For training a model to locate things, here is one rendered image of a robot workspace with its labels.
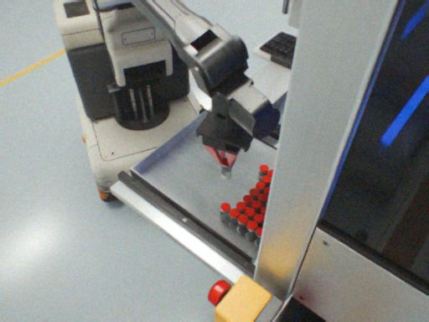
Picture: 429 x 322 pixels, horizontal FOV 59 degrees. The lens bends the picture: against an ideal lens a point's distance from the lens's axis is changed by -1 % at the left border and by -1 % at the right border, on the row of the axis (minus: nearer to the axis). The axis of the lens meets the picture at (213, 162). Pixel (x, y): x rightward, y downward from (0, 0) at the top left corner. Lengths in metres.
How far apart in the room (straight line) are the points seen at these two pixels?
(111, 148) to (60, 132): 0.65
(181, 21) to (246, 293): 0.42
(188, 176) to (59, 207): 1.25
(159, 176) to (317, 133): 0.59
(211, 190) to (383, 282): 0.50
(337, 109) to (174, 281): 1.47
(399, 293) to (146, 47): 1.23
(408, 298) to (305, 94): 0.24
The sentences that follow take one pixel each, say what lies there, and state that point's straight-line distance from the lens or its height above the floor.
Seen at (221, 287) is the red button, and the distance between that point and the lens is 0.60.
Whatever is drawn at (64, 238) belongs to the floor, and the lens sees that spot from 1.94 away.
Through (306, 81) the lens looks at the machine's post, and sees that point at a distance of 0.33.
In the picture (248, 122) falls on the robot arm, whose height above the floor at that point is 1.18.
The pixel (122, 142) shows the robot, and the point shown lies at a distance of 1.86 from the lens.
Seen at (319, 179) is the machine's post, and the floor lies 1.28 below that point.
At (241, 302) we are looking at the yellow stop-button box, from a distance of 0.58.
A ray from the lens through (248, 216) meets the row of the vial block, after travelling 0.78.
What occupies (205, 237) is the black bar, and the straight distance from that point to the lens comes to 0.77.
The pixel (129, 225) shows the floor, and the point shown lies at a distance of 1.90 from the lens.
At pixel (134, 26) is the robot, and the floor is 0.88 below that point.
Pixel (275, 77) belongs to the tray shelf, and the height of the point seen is 0.88.
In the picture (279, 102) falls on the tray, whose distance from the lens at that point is 1.07.
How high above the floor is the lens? 1.57
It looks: 48 degrees down
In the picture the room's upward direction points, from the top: straight up
